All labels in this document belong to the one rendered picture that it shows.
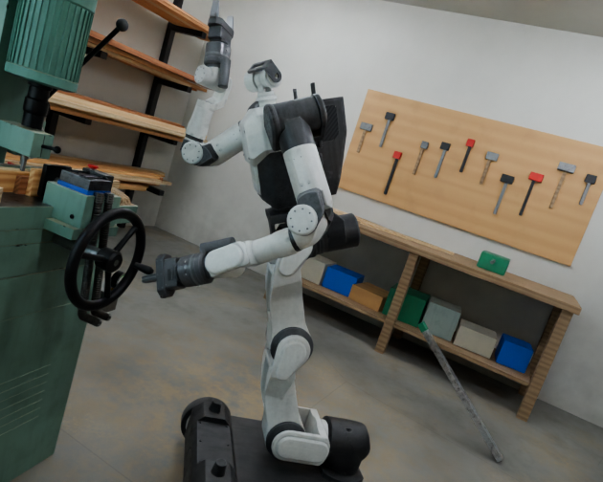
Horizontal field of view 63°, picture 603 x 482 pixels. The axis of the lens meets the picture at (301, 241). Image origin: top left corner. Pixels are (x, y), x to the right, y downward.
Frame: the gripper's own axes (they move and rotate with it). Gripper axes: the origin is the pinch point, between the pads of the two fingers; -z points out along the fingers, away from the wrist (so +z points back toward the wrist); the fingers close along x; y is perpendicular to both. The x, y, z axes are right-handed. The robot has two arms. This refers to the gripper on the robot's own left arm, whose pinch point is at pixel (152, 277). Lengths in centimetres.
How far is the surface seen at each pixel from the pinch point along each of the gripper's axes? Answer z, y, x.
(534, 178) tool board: 148, -279, 91
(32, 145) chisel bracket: -18.7, 24.6, 35.9
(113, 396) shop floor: -69, -66, -31
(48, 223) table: -16.3, 21.0, 14.5
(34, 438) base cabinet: -55, -13, -41
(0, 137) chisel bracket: -28, 26, 40
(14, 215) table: -16.7, 30.8, 14.1
